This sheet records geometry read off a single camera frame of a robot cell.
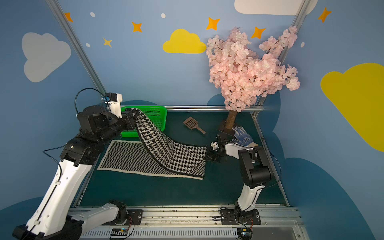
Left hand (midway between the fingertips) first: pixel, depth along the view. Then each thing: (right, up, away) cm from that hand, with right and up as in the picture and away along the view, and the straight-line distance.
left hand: (136, 109), depth 62 cm
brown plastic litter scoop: (+23, -5, +54) cm, 58 cm away
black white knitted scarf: (+3, -23, +19) cm, 29 cm away
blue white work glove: (+61, -16, +46) cm, 78 cm away
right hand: (+32, -27, +34) cm, 54 cm away
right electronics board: (+50, -61, +11) cm, 79 cm away
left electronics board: (-13, -60, +11) cm, 63 cm away
